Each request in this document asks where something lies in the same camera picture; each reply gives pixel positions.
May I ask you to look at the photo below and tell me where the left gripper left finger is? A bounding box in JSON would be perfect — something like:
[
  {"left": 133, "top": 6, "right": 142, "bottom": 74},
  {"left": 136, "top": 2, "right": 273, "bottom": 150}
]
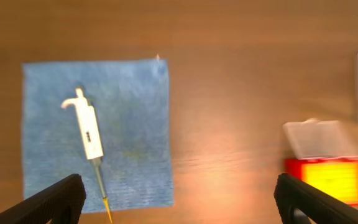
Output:
[{"left": 0, "top": 173, "right": 88, "bottom": 224}]

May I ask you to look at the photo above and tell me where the blue cloth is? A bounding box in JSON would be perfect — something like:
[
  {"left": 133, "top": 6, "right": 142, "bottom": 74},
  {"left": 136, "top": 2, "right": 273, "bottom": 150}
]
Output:
[{"left": 21, "top": 58, "right": 177, "bottom": 215}]

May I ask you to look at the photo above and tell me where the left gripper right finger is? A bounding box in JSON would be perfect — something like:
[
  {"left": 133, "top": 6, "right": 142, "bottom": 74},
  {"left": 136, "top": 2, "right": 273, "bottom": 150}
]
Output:
[{"left": 273, "top": 172, "right": 358, "bottom": 224}]

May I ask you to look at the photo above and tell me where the red and yellow tip box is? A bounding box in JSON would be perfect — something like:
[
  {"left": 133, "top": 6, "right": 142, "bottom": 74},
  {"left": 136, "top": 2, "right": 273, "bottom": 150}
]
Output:
[{"left": 282, "top": 118, "right": 358, "bottom": 207}]

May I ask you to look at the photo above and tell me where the white pipette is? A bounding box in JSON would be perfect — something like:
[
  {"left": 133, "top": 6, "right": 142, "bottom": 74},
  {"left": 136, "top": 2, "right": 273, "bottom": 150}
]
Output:
[{"left": 60, "top": 87, "right": 114, "bottom": 224}]

